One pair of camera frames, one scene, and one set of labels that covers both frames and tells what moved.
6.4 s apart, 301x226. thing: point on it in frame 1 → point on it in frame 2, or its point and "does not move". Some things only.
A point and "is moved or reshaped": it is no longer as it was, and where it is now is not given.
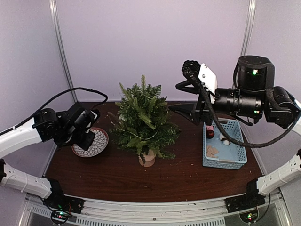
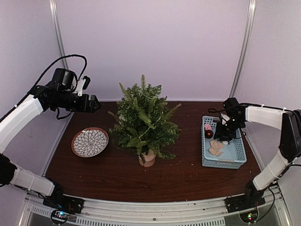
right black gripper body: x=203 y=101 → x=228 y=131
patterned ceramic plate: x=100 y=142 does not move
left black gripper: x=85 y=144 → x=83 y=108
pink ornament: x=209 y=127 does not move
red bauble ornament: x=209 y=134 does not move
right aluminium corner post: x=249 y=28 does not move
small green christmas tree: x=143 y=123 does not move
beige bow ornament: x=211 y=151 is moved or reshaped
